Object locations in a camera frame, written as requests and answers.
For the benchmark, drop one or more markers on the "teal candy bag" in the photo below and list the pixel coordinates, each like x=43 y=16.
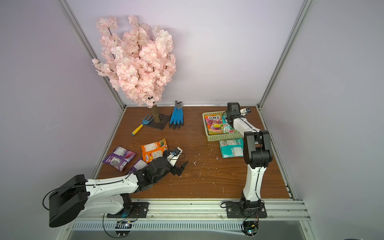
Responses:
x=227 y=128
x=232 y=148

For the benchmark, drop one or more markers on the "green circuit board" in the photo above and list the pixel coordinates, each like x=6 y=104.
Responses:
x=250 y=228
x=123 y=228

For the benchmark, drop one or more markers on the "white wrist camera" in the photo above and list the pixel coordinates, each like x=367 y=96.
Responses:
x=174 y=156
x=245 y=111

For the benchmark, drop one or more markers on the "dark metal tree base plate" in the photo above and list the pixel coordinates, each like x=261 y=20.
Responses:
x=164 y=120

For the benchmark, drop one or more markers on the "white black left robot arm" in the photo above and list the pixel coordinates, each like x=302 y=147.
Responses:
x=86 y=197

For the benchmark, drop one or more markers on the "teal yellow garden fork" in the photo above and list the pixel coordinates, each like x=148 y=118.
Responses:
x=146 y=120

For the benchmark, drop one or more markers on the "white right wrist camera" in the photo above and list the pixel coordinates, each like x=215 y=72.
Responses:
x=245 y=111

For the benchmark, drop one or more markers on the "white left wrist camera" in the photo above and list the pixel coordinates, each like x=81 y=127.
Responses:
x=174 y=156

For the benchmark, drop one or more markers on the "aluminium mounting rail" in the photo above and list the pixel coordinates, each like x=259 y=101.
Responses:
x=196 y=215

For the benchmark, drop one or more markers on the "right green circuit board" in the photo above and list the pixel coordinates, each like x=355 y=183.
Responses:
x=250 y=228

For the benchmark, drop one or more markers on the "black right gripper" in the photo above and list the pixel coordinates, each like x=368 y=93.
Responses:
x=233 y=109

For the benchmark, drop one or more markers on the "blue black garden glove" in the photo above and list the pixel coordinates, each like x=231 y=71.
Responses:
x=177 y=117

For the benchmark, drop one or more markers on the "orange candy bag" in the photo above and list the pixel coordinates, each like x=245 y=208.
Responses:
x=154 y=150
x=214 y=124

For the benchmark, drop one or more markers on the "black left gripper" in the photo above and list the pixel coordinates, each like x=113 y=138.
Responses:
x=181 y=169

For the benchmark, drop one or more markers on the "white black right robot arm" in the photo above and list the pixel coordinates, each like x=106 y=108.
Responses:
x=257 y=156

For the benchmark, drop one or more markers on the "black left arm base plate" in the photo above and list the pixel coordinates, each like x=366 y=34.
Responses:
x=136 y=210

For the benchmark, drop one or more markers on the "light green plastic basket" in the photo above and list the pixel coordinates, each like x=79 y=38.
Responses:
x=223 y=136

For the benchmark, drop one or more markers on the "purple candy bag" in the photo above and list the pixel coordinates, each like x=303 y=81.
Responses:
x=119 y=158
x=140 y=164

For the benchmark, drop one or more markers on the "pink blossom artificial tree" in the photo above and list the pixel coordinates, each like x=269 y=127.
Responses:
x=140 y=62

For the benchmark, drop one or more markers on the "left green circuit board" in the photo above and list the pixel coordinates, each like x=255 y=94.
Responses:
x=123 y=228

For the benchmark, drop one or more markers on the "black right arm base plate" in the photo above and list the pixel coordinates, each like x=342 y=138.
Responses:
x=245 y=209

